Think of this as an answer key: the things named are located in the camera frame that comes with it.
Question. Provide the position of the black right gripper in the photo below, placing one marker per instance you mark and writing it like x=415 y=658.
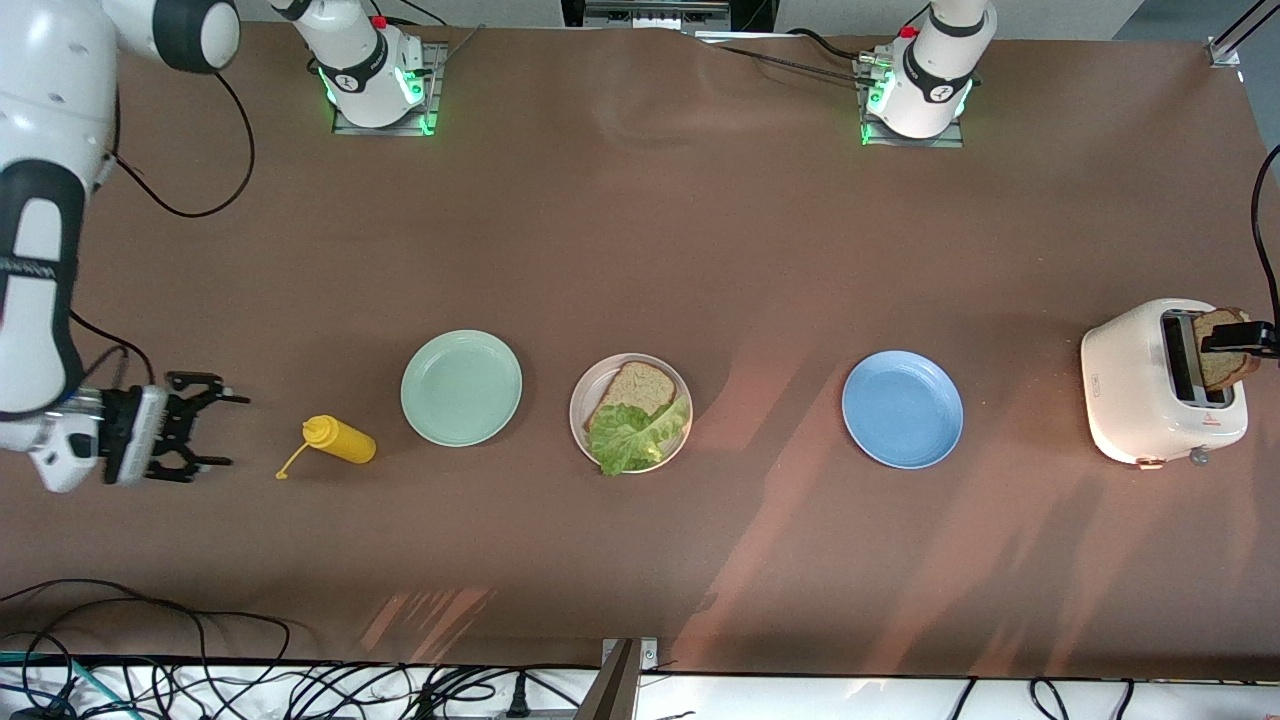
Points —
x=124 y=428

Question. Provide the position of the brown bread slice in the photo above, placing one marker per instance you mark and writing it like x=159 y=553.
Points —
x=630 y=390
x=1215 y=372

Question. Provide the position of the yellow squeeze bottle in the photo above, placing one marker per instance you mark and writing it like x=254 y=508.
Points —
x=345 y=440

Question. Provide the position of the beige plate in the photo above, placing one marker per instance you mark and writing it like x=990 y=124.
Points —
x=590 y=385

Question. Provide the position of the green lettuce leaf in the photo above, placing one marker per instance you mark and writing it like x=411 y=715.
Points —
x=630 y=440

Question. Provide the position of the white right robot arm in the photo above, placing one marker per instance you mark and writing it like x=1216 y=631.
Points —
x=40 y=300

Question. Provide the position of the mint green plate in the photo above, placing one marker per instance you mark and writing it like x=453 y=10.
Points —
x=460 y=388

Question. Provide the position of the blue plate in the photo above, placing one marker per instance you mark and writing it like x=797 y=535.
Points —
x=902 y=409

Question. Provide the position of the white toaster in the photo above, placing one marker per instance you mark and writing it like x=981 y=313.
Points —
x=1130 y=390

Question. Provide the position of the aluminium profile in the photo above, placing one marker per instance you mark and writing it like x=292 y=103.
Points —
x=1240 y=30

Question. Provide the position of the black power plug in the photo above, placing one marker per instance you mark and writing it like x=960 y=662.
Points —
x=517 y=695

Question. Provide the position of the black equipment box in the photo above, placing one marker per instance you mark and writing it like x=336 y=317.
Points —
x=755 y=12

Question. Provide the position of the grey power strip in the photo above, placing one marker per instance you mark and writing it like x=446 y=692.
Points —
x=655 y=12

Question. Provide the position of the metal bracket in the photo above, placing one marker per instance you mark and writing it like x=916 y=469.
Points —
x=620 y=680

